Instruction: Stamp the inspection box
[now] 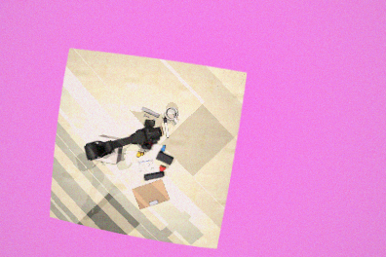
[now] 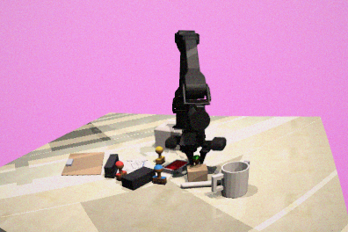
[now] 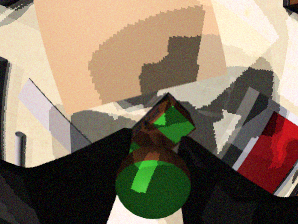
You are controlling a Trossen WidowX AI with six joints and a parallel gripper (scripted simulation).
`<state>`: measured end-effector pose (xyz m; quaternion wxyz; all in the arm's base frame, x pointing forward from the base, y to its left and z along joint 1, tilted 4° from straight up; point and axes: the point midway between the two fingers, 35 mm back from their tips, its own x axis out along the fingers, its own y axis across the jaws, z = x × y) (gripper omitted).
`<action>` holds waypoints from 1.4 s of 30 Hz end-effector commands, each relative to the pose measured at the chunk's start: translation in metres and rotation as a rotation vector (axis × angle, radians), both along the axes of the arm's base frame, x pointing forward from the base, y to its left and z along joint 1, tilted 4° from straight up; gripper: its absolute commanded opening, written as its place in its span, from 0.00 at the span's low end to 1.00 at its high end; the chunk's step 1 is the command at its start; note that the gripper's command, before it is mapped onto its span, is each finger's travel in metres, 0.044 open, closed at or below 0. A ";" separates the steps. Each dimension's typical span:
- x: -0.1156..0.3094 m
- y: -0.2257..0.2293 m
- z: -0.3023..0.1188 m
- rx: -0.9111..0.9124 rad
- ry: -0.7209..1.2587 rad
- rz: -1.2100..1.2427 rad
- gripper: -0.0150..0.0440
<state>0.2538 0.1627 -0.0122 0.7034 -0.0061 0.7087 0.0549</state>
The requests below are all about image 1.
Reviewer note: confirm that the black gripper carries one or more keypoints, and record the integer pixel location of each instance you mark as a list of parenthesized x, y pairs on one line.
[(149, 124)]

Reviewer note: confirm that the grey mug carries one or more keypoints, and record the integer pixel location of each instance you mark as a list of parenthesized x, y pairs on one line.
[(171, 113)]

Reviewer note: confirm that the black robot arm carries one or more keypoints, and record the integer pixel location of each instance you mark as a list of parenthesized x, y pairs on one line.
[(97, 151)]

